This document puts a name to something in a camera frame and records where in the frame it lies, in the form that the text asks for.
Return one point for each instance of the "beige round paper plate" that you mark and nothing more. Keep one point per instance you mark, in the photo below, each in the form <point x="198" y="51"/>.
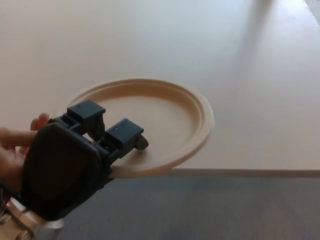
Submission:
<point x="165" y="117"/>

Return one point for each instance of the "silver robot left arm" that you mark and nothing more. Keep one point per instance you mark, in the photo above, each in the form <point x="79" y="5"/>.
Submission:
<point x="32" y="225"/>

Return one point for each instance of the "small red object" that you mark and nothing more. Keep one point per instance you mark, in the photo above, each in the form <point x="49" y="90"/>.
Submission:
<point x="3" y="197"/>

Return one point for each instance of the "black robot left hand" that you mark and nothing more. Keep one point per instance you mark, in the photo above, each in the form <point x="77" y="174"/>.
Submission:
<point x="60" y="167"/>

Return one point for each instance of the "person's bare hand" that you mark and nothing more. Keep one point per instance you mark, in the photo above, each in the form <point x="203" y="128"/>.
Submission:
<point x="11" y="152"/>

